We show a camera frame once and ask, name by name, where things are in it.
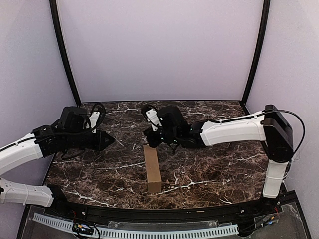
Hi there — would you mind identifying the black front table rail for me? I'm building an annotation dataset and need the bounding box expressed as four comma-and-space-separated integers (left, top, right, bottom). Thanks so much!
45, 200, 275, 225

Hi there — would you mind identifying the small green circuit board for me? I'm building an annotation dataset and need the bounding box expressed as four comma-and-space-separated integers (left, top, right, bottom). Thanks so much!
72, 223, 94, 235

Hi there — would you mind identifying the white slotted cable duct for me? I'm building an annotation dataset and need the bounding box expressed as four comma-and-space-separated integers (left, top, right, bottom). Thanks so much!
32, 213, 239, 239

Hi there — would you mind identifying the black frame post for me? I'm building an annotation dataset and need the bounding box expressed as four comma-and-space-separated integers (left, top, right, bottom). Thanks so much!
49, 0, 82, 106
240, 0, 271, 107

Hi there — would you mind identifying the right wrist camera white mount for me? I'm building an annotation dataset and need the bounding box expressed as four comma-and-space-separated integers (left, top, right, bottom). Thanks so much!
141, 105, 162, 131

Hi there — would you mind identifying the black left frame post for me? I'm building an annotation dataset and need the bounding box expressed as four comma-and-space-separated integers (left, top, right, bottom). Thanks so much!
49, 0, 82, 106

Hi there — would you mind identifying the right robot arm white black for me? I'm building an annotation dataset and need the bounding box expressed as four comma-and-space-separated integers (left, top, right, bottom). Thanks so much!
141, 105, 300, 199

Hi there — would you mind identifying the black right frame post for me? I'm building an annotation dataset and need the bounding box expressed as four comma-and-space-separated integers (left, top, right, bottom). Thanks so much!
240, 0, 271, 107

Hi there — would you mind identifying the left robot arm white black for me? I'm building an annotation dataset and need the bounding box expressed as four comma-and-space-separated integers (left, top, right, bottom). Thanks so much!
0, 103, 115, 208

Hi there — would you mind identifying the right small circuit board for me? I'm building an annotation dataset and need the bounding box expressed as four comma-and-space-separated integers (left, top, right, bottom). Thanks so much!
260, 216, 278, 227

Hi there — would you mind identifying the brown cardboard paper box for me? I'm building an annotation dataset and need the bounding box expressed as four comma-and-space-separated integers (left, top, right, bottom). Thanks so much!
143, 145, 162, 194

